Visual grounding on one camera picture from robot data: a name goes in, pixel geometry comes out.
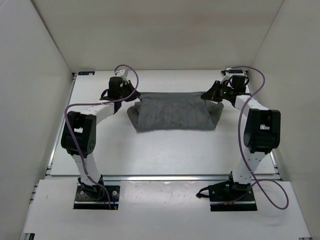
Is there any blue table label left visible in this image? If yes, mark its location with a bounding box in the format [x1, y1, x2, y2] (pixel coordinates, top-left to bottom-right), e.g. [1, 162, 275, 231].
[77, 71, 95, 76]

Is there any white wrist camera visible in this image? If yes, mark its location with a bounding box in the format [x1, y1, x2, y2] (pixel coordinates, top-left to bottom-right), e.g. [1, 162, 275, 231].
[220, 68, 232, 86]
[114, 69, 128, 80]

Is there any blue table label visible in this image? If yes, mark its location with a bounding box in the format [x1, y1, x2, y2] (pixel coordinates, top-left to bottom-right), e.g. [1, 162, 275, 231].
[228, 69, 244, 75]
[77, 71, 95, 76]

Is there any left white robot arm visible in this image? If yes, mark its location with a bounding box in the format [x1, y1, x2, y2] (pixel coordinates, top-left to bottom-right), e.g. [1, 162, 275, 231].
[61, 71, 140, 201]

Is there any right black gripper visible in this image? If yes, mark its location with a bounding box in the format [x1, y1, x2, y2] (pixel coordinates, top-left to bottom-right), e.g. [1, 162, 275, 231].
[201, 81, 234, 103]

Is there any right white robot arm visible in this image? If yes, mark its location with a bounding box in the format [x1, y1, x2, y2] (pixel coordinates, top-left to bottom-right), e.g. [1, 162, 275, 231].
[201, 75, 281, 204]

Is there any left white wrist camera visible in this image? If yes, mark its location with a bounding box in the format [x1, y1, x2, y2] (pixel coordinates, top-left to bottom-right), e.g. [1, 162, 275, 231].
[114, 69, 128, 80]

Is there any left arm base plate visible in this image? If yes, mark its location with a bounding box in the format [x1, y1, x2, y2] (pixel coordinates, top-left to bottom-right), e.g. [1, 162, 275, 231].
[73, 185, 121, 211]

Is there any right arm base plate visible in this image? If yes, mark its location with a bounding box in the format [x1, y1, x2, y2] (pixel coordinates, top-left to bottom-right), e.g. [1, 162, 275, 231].
[208, 182, 258, 212]

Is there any blue table label right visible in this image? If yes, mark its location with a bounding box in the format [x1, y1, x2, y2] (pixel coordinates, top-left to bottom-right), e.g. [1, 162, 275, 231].
[228, 69, 244, 75]

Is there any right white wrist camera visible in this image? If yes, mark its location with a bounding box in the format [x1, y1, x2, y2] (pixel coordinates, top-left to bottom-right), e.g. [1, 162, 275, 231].
[220, 68, 232, 86]

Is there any grey pleated skirt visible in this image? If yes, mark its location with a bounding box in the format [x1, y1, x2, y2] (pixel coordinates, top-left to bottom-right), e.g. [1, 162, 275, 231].
[127, 92, 224, 133]

